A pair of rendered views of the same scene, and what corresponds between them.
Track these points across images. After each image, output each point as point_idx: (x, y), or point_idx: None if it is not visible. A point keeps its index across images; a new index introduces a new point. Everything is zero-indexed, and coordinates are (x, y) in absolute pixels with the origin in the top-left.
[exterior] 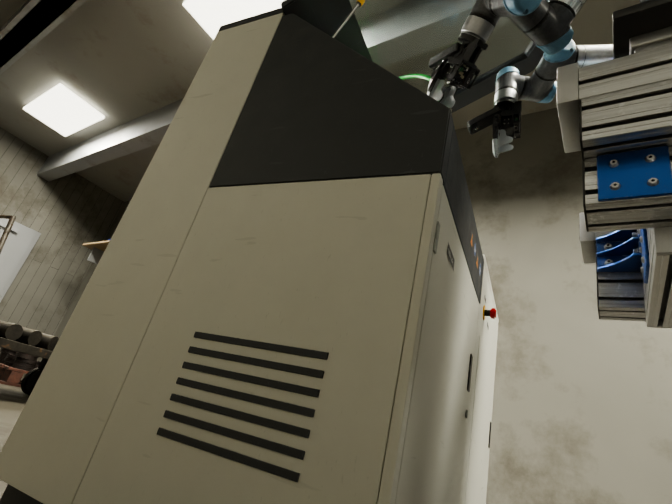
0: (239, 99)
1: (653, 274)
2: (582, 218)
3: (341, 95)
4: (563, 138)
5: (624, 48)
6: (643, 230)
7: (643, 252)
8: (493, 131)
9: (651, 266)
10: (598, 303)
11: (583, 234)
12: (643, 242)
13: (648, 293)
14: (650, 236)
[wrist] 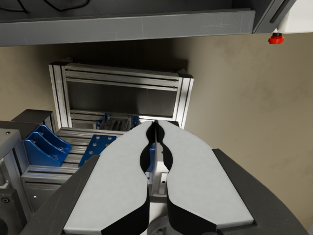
0: None
1: (82, 128)
2: (156, 157)
3: None
4: (1, 128)
5: None
6: (87, 146)
7: (97, 140)
8: (62, 189)
9: (85, 132)
10: (154, 120)
11: (156, 146)
12: (90, 141)
13: (118, 134)
14: (74, 138)
